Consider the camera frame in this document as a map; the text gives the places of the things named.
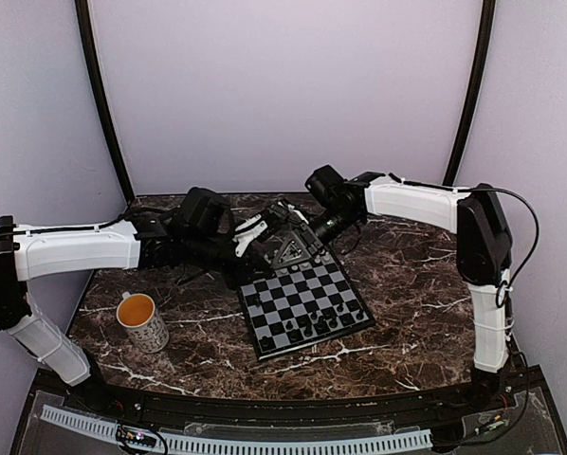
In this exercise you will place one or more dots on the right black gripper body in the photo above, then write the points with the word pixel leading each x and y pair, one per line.
pixel 315 242

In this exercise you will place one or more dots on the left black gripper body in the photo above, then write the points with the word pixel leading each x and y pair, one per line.
pixel 204 249

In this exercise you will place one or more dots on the black grey chess board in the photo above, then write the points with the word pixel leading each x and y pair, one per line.
pixel 319 290

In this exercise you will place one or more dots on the black piece edge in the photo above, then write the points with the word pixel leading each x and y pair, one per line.
pixel 264 341

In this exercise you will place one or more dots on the black knight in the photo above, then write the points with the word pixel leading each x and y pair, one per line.
pixel 347 319

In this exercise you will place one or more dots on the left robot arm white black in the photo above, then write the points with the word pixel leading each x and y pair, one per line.
pixel 202 230

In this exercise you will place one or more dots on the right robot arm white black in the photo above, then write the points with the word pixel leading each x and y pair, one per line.
pixel 474 216

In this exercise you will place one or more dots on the patterned mug with yellow interior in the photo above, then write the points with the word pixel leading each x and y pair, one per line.
pixel 138 315

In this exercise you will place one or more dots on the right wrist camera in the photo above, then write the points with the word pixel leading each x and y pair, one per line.
pixel 282 212

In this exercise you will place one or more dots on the white slotted cable duct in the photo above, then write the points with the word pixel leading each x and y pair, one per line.
pixel 202 440

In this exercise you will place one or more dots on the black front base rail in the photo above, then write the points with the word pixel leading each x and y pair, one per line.
pixel 427 409

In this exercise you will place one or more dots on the left black frame post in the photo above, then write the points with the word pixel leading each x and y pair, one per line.
pixel 91 57

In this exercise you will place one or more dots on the black frame post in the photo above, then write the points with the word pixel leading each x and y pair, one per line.
pixel 91 57
pixel 472 91

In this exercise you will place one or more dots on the right black frame post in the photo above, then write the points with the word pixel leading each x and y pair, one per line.
pixel 472 91

